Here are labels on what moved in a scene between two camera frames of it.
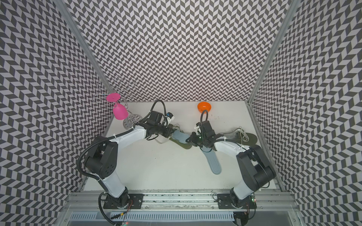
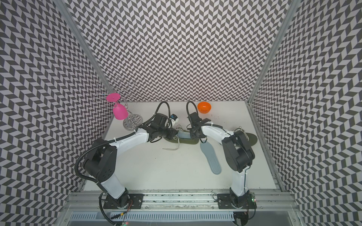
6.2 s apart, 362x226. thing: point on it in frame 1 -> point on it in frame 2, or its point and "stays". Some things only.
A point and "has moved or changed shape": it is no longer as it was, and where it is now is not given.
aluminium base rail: (180, 209) stays
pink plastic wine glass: (120, 111) stays
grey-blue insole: (212, 159) stays
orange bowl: (204, 106) stays
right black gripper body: (198, 140) -> (194, 135)
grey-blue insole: (180, 136) has moved or changed shape
